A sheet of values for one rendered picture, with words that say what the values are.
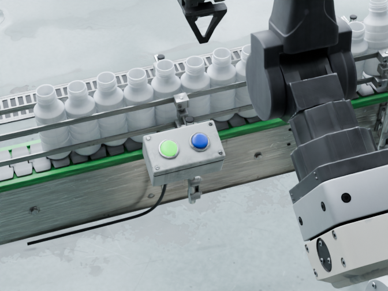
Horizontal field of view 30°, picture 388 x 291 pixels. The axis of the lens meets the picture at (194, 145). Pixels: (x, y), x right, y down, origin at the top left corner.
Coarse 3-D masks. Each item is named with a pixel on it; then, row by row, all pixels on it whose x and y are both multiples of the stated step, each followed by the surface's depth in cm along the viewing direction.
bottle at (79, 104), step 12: (72, 84) 140; (84, 84) 139; (72, 96) 138; (84, 96) 139; (72, 108) 140; (84, 108) 140; (96, 120) 144; (72, 132) 144; (84, 132) 143; (96, 132) 146; (72, 144) 148
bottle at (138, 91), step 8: (128, 72) 141; (136, 72) 143; (144, 72) 141; (128, 80) 141; (136, 80) 140; (144, 80) 141; (128, 88) 143; (136, 88) 141; (144, 88) 142; (152, 88) 145; (128, 96) 143; (136, 96) 142; (144, 96) 142; (152, 96) 144; (128, 104) 144; (136, 104) 143; (136, 112) 144; (144, 112) 145; (152, 112) 146; (128, 120) 147; (136, 120) 146; (144, 120) 146; (152, 120) 148; (128, 128) 150; (136, 128) 148; (136, 136) 149
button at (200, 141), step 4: (196, 136) 135; (200, 136) 135; (204, 136) 135; (192, 140) 134; (196, 140) 134; (200, 140) 134; (204, 140) 134; (196, 144) 134; (200, 144) 134; (204, 144) 134; (200, 148) 134
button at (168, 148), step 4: (168, 140) 134; (164, 144) 133; (168, 144) 133; (172, 144) 133; (164, 148) 133; (168, 148) 133; (172, 148) 133; (176, 148) 133; (164, 152) 133; (168, 152) 133; (172, 152) 133
